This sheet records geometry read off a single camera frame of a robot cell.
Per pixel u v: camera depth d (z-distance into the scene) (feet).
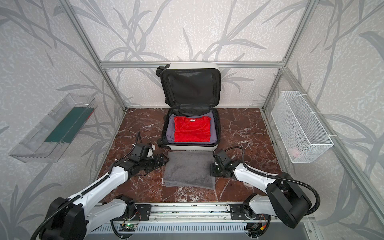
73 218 1.27
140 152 2.15
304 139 1.97
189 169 2.81
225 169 2.15
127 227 2.34
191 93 3.25
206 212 2.47
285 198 1.37
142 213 2.42
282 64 3.07
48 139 2.07
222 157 2.24
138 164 2.10
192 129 3.25
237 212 2.38
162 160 2.52
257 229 2.42
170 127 3.23
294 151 2.38
